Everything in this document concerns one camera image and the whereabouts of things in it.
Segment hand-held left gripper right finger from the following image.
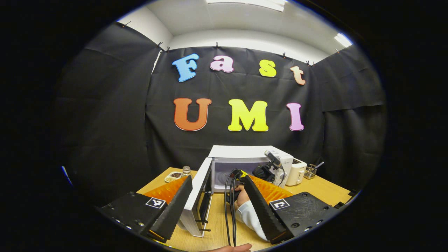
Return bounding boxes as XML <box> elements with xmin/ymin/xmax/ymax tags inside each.
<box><xmin>241</xmin><ymin>174</ymin><xmax>339</xmax><ymax>244</ymax></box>

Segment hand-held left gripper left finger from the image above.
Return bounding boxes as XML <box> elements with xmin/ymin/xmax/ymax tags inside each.
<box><xmin>96</xmin><ymin>175</ymin><xmax>193</xmax><ymax>243</ymax></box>

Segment white microwave oven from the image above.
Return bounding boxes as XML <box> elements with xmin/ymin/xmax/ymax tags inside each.
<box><xmin>178</xmin><ymin>145</ymin><xmax>294</xmax><ymax>238</ymax></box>

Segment white divided dish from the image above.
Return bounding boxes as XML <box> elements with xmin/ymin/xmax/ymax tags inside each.
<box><xmin>164</xmin><ymin>171</ymin><xmax>183</xmax><ymax>183</ymax></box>

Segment white toaster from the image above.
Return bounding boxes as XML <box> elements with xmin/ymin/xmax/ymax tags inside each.
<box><xmin>285</xmin><ymin>158</ymin><xmax>308</xmax><ymax>187</ymax></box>

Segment black backdrop cloth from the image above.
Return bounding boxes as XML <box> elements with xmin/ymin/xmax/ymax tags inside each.
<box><xmin>52</xmin><ymin>22</ymin><xmax>387</xmax><ymax>207</ymax></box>

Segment small ceiling light panel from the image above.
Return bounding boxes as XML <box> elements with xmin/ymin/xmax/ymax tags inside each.
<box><xmin>334</xmin><ymin>33</ymin><xmax>353</xmax><ymax>48</ymax></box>

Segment long ceiling light panel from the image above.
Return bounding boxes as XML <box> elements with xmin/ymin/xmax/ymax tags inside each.
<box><xmin>206</xmin><ymin>0</ymin><xmax>286</xmax><ymax>12</ymax></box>

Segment black cable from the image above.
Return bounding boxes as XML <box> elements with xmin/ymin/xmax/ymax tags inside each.
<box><xmin>224</xmin><ymin>169</ymin><xmax>245</xmax><ymax>247</ymax></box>

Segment metal wire utensil basket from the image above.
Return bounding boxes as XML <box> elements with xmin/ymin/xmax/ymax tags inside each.
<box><xmin>304</xmin><ymin>161</ymin><xmax>324</xmax><ymax>180</ymax></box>

